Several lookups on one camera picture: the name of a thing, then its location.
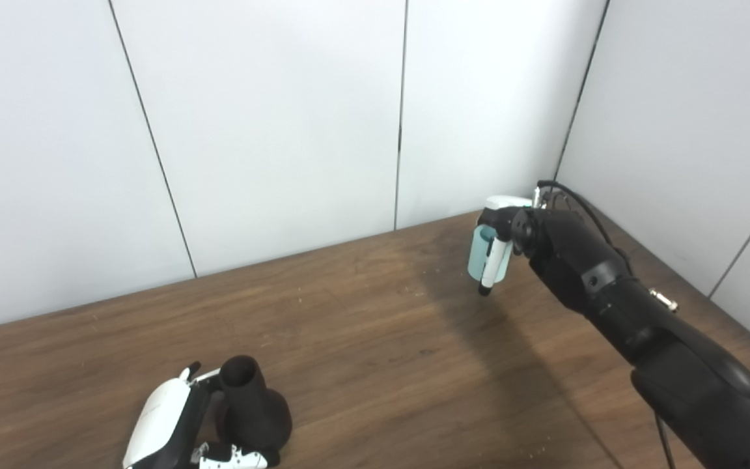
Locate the left white-black robot hand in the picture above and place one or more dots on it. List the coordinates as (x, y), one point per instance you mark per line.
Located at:
(160, 423)

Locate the right white-black robot hand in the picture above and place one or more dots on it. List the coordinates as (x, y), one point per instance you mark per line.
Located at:
(502, 221)

